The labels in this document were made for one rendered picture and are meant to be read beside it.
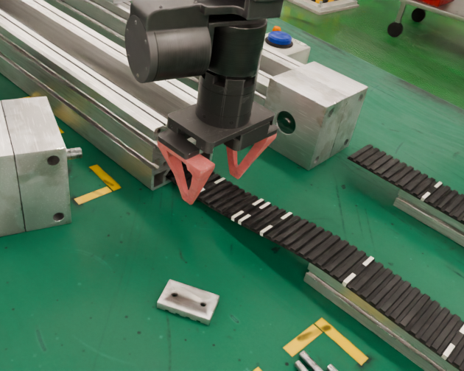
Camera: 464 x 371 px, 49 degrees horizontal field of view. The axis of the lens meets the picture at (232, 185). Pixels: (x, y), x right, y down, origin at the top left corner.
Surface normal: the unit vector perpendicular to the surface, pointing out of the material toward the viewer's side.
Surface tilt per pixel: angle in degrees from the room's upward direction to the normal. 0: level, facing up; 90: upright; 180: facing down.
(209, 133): 0
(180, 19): 91
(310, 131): 90
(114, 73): 90
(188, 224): 0
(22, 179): 90
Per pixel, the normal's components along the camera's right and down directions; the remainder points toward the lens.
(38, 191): 0.43, 0.60
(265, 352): 0.14, -0.78
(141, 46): -0.85, 0.22
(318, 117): -0.68, 0.37
